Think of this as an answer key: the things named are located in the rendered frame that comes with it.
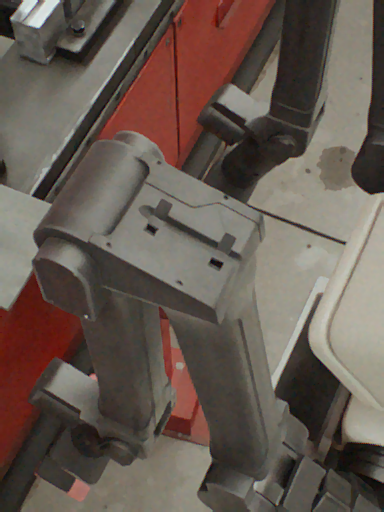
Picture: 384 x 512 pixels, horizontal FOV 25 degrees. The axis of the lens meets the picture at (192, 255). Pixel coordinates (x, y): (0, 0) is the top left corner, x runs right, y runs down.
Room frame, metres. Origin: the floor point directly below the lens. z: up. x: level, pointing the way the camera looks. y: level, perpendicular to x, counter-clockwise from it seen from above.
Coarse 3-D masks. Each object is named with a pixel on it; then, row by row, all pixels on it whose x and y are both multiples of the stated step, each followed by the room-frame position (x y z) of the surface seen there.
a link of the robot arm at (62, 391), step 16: (48, 368) 0.37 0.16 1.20; (64, 368) 0.36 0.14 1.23; (48, 384) 0.34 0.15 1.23; (64, 384) 0.34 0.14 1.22; (80, 384) 0.35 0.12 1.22; (96, 384) 0.35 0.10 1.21; (32, 400) 0.34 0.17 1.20; (48, 400) 0.33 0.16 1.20; (64, 400) 0.33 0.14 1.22; (80, 400) 0.33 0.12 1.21; (96, 400) 0.33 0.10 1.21; (64, 416) 0.32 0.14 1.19; (80, 416) 0.31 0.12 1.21; (96, 416) 0.31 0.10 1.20; (112, 448) 0.27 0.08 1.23; (128, 448) 0.27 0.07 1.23; (128, 464) 0.26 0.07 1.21
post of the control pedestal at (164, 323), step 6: (162, 324) 0.78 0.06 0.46; (168, 324) 0.82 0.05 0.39; (162, 330) 0.78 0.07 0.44; (168, 330) 0.81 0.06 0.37; (162, 336) 0.78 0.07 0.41; (168, 336) 0.81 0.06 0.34; (162, 342) 0.78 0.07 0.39; (168, 342) 0.81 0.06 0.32; (162, 348) 0.78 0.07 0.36; (168, 348) 0.81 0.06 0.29; (168, 354) 0.80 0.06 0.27; (168, 360) 0.80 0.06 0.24; (168, 366) 0.80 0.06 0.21; (168, 372) 0.79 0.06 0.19
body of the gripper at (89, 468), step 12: (72, 432) 0.33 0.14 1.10; (84, 432) 0.32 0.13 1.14; (60, 444) 0.32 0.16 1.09; (72, 444) 0.32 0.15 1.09; (84, 444) 0.31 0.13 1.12; (60, 456) 0.31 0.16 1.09; (72, 456) 0.31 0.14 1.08; (84, 456) 0.31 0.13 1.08; (96, 456) 0.31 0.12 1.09; (72, 468) 0.30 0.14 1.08; (84, 468) 0.30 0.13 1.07; (96, 468) 0.30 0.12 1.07; (84, 480) 0.29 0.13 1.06; (96, 480) 0.29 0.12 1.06
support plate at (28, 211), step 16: (0, 192) 0.75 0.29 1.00; (16, 192) 0.75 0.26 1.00; (0, 208) 0.72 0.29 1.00; (16, 208) 0.72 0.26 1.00; (32, 208) 0.72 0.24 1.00; (48, 208) 0.72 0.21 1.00; (0, 224) 0.69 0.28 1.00; (16, 224) 0.69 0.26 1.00; (32, 224) 0.69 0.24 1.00; (0, 240) 0.66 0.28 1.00; (16, 240) 0.66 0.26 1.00; (32, 240) 0.66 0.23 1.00; (0, 256) 0.63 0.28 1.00; (16, 256) 0.63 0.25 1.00; (32, 256) 0.63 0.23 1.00; (0, 272) 0.61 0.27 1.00; (16, 272) 0.61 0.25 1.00; (32, 272) 0.61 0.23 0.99; (0, 288) 0.58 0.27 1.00; (16, 288) 0.58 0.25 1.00; (0, 304) 0.56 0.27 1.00
